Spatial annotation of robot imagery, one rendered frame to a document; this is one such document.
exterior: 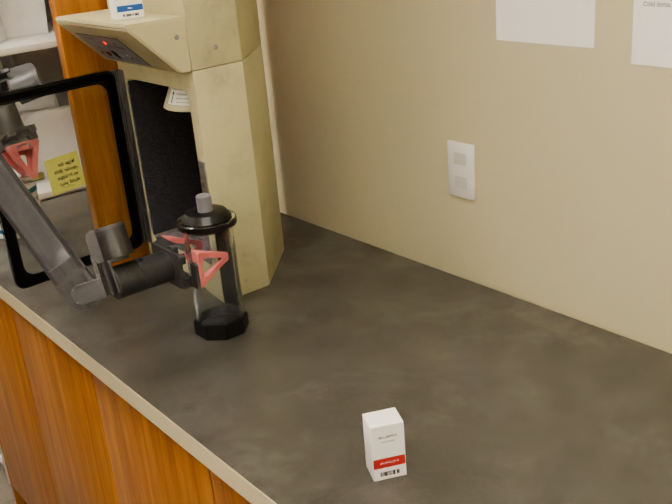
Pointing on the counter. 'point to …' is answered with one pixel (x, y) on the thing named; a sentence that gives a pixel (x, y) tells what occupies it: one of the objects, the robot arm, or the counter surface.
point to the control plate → (112, 48)
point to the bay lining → (164, 155)
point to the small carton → (126, 9)
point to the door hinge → (133, 154)
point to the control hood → (137, 36)
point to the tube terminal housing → (228, 123)
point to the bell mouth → (177, 100)
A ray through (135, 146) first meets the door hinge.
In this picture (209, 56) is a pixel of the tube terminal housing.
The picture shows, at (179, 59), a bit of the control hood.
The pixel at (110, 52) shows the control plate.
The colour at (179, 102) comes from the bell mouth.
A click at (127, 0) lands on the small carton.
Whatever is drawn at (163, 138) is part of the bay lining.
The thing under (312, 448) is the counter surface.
